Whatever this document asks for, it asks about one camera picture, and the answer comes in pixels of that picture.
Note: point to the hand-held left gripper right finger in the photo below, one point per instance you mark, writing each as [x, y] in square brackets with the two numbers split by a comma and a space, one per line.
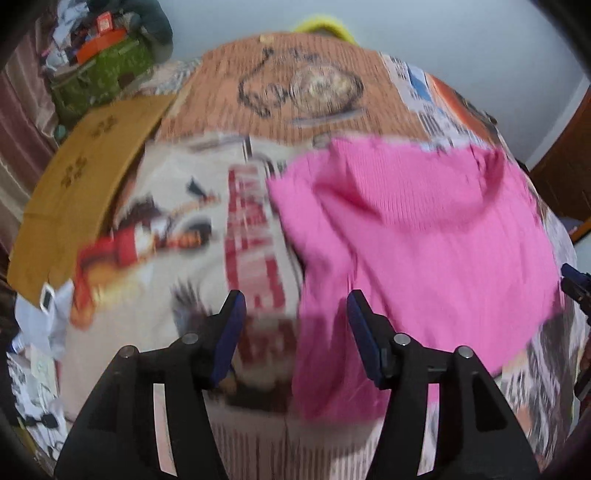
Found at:
[362, 337]

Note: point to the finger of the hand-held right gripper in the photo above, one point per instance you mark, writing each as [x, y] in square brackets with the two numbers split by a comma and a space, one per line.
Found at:
[572, 273]

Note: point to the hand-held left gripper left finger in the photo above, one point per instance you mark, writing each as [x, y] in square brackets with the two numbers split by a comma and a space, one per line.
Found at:
[231, 332]

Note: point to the pink knitted cardigan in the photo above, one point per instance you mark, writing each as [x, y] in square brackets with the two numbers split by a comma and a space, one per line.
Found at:
[415, 230]

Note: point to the pile of clothes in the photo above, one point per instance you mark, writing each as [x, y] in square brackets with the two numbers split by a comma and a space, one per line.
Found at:
[69, 27]

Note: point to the printed bed sheet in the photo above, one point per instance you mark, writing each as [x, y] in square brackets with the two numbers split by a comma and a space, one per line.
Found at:
[184, 230]

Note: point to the pile of white papers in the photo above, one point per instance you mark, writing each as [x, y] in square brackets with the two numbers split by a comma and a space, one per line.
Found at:
[37, 383]

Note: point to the brown cardboard sheet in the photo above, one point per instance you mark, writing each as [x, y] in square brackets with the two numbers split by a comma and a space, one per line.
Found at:
[83, 184]

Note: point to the green patterned storage box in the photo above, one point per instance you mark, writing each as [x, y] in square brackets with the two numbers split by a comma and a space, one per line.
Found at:
[106, 69]

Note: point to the striped red curtain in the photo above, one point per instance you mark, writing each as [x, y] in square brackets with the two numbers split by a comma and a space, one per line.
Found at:
[23, 115]

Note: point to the grey plush pillow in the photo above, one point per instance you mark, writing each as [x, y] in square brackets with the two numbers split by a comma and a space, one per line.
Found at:
[157, 27]

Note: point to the yellow foam tube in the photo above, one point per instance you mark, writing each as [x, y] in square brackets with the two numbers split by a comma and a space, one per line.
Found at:
[323, 23]

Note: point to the flat orange box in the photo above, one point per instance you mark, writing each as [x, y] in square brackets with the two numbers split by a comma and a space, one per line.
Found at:
[99, 44]

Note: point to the small red box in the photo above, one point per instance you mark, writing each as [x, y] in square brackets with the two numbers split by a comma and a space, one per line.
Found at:
[105, 22]

